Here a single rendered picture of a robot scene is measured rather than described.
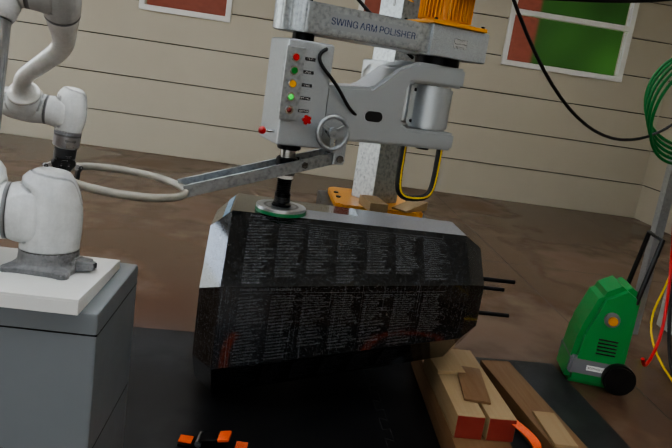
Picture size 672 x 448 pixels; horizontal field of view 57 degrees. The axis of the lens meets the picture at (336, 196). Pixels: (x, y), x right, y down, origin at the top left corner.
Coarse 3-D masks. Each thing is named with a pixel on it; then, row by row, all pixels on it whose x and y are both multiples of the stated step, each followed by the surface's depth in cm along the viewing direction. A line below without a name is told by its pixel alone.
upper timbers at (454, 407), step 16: (464, 352) 300; (432, 368) 284; (480, 368) 285; (432, 384) 281; (448, 384) 266; (448, 400) 255; (496, 400) 258; (448, 416) 253; (464, 416) 242; (480, 416) 243; (496, 416) 245; (512, 416) 247; (464, 432) 244; (480, 432) 244; (496, 432) 245; (512, 432) 245
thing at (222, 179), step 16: (272, 160) 264; (304, 160) 259; (320, 160) 262; (336, 160) 262; (192, 176) 252; (208, 176) 254; (224, 176) 246; (240, 176) 249; (256, 176) 251; (272, 176) 254; (192, 192) 242; (208, 192) 245
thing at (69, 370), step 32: (128, 288) 183; (0, 320) 153; (32, 320) 154; (64, 320) 154; (96, 320) 155; (128, 320) 189; (0, 352) 155; (32, 352) 155; (64, 352) 156; (96, 352) 157; (128, 352) 195; (0, 384) 157; (32, 384) 157; (64, 384) 158; (96, 384) 161; (0, 416) 158; (32, 416) 159; (64, 416) 159; (96, 416) 166
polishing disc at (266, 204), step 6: (258, 204) 261; (264, 204) 263; (270, 204) 264; (294, 204) 271; (300, 204) 273; (264, 210) 257; (270, 210) 256; (276, 210) 256; (282, 210) 257; (288, 210) 258; (294, 210) 260; (300, 210) 262
